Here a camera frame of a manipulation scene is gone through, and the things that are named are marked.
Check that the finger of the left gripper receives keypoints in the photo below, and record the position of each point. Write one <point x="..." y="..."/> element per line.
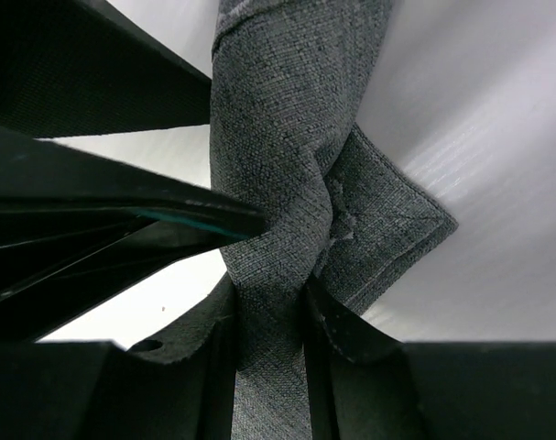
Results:
<point x="82" y="68"/>
<point x="77" y="229"/>

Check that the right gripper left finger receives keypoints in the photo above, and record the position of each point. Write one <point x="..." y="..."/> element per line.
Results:
<point x="176" y="384"/>

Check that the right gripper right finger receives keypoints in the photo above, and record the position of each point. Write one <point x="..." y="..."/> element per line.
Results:
<point x="364" y="384"/>

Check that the grey cloth napkin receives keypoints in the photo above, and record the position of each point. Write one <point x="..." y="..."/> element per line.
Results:
<point x="288" y="80"/>

